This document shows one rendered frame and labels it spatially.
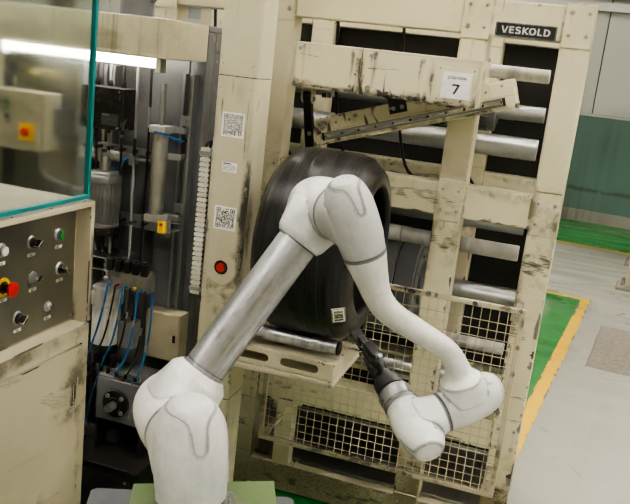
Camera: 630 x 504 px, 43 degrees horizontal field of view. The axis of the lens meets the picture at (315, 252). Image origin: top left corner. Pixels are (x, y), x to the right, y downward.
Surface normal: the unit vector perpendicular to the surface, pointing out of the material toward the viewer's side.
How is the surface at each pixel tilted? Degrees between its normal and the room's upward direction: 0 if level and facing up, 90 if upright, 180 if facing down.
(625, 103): 90
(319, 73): 90
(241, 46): 90
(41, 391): 90
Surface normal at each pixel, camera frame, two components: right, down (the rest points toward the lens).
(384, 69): -0.31, 0.18
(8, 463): 0.94, 0.18
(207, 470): 0.58, 0.15
